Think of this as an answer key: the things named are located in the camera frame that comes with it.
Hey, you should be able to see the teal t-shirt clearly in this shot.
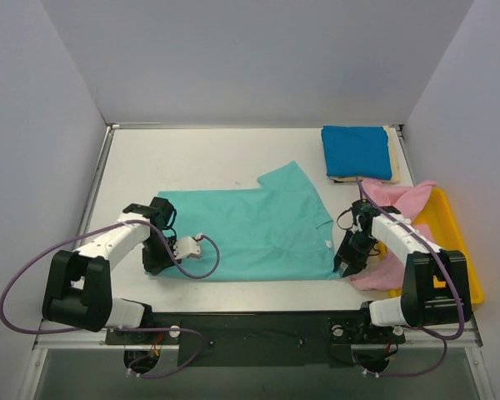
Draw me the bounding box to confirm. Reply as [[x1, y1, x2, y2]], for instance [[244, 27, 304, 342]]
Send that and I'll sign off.
[[158, 162, 342, 282]]

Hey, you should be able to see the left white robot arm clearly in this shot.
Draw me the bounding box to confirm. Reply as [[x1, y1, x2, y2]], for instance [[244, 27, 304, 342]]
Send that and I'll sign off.
[[42, 197, 177, 343]]

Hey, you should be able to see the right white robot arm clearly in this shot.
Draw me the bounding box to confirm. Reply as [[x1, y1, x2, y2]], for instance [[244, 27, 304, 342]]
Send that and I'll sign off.
[[334, 198, 472, 341]]

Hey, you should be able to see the pink t-shirt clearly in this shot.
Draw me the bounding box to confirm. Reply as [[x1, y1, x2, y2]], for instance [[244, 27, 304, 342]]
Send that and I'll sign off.
[[350, 178, 437, 291]]

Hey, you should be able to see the folded cream t-shirt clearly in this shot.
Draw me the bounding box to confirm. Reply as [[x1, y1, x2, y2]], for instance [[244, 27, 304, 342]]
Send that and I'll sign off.
[[327, 125, 402, 185]]

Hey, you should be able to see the yellow plastic tray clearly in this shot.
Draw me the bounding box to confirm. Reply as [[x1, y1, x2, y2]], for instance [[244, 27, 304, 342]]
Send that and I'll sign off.
[[376, 187, 485, 308]]

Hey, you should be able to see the folded blue t-shirt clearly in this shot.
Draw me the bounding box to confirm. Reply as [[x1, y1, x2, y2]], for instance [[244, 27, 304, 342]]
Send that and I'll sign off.
[[320, 124, 393, 181]]

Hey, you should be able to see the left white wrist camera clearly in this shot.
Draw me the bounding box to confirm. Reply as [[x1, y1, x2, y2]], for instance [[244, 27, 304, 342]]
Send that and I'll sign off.
[[172, 236, 203, 260]]

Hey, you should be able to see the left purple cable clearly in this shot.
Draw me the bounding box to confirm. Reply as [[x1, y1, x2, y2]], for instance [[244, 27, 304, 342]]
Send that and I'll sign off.
[[0, 222, 221, 380]]

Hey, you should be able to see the purple cable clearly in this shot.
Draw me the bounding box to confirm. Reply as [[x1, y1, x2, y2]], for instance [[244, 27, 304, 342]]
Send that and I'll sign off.
[[356, 174, 464, 378], [0, 222, 221, 380]]

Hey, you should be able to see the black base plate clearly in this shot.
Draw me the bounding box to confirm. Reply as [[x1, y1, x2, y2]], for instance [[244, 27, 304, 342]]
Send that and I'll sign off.
[[105, 310, 405, 368]]

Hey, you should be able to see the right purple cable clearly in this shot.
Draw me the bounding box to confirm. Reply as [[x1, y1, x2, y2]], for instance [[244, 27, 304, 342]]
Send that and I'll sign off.
[[356, 174, 464, 378]]

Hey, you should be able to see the aluminium table frame rail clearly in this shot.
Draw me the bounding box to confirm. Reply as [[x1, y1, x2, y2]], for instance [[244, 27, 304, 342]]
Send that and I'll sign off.
[[32, 122, 483, 350]]

